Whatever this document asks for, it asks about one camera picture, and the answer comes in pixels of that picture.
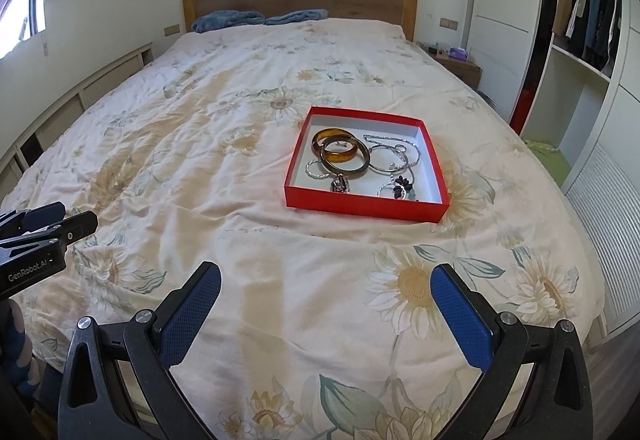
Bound thin silver bangle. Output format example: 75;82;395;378
369;145;412;174

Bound dark brown bangle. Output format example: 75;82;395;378
320;137;372;179

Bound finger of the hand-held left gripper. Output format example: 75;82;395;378
0;201;66;234
0;211;99;254

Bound open white closet shelving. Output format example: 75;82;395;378
520;0;640;336

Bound white wardrobe door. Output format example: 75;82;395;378
462;0;546;121

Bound low white shelf unit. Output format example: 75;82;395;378
0;43;153;201

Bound wooden nightstand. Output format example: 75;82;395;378
440;55;483;88

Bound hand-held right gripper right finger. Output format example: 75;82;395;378
430;263;594;440

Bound hanging clothes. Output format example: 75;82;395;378
542;0;623;71

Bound window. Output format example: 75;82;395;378
0;0;48;58

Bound green cushion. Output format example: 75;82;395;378
522;137;574;188

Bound floral bed quilt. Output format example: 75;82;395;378
0;18;608;440

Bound small silver bangle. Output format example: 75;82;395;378
306;159;333;180
377;181;408;200

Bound silver chain necklace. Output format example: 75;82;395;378
364;133;419;171

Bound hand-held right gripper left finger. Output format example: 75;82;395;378
57;261;222;440

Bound red jewelry box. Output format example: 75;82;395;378
284;105;452;224

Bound amber bangle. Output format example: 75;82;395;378
312;127;358;161

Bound wooden bead bracelet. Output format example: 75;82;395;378
390;175;419;201

